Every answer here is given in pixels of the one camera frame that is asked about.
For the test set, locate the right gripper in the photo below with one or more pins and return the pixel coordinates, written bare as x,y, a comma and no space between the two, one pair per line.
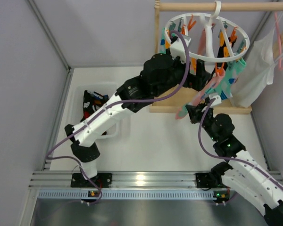
195,112

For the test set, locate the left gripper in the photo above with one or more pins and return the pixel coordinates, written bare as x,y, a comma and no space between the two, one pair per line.
200,76

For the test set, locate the pink sock front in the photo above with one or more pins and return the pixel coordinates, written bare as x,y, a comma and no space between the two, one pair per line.
210,86

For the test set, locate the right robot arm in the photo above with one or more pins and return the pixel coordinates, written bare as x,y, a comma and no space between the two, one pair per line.
238,170

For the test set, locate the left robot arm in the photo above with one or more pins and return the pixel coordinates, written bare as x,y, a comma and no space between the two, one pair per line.
161,73

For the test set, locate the black sock on hanger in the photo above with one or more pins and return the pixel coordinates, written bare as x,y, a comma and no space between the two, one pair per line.
223,50

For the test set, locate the white round clip hanger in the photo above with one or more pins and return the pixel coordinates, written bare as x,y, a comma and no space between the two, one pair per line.
236,39

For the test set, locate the pink clothes hanger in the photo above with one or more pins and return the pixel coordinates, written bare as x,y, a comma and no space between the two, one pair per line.
281,37

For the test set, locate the wooden clothes rack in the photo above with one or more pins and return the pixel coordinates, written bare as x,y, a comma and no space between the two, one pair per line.
171,105

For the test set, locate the teal sock right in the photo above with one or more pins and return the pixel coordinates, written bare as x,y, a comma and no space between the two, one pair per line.
234,68

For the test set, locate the teal sock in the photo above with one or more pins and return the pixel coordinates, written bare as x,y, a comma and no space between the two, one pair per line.
234,68
164,44

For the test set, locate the teal sock left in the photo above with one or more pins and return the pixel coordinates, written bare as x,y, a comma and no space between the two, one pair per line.
164,44

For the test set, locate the white cloth garment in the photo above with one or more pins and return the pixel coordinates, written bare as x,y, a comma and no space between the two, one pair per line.
258,73

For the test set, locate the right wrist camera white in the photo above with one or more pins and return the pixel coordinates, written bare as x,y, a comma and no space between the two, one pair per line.
214,99

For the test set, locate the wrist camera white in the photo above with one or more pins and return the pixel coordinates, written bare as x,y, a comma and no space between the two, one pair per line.
214,99
177,50

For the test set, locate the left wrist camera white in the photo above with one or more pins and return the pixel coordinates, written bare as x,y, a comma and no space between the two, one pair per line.
177,50

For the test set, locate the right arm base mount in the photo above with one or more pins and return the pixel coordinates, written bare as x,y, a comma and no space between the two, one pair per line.
204,181

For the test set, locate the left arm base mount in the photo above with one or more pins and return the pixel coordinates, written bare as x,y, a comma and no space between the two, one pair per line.
92,180

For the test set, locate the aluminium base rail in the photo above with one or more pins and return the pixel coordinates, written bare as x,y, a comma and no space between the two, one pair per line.
120,179

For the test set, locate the grey slotted cable duct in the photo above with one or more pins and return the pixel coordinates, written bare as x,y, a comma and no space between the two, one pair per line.
134,195

